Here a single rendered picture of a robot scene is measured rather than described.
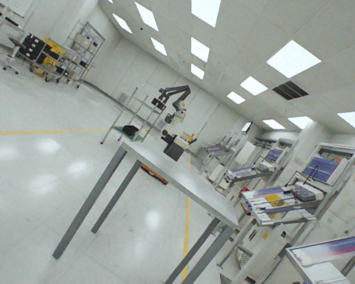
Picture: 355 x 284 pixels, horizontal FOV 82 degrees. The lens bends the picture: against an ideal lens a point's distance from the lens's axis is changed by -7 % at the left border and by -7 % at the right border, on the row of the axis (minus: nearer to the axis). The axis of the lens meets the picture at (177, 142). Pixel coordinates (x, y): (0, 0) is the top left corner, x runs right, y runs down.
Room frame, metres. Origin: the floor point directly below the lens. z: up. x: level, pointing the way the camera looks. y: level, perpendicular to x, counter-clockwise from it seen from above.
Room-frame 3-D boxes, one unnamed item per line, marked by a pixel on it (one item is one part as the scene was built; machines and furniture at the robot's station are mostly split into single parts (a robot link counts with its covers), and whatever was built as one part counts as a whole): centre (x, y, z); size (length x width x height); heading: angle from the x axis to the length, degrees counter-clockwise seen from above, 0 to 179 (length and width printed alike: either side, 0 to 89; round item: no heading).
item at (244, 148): (7.29, -1.80, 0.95); 1.36 x 0.82 x 1.90; 89
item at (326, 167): (2.53, -1.62, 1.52); 0.51 x 0.13 x 0.27; 179
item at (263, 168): (4.03, -1.58, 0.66); 1.01 x 0.73 x 1.31; 89
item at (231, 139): (8.74, -1.81, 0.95); 1.37 x 0.82 x 1.90; 89
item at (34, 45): (5.84, 4.84, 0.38); 0.65 x 0.46 x 0.75; 92
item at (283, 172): (4.04, -1.79, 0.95); 1.35 x 0.82 x 1.90; 89
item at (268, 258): (2.59, -1.74, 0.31); 0.70 x 0.65 x 0.62; 179
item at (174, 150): (3.96, -0.03, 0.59); 0.55 x 0.34 x 0.83; 179
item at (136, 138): (3.99, 0.81, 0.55); 0.91 x 0.46 x 1.10; 179
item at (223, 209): (1.27, -0.15, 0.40); 0.70 x 0.45 x 0.80; 80
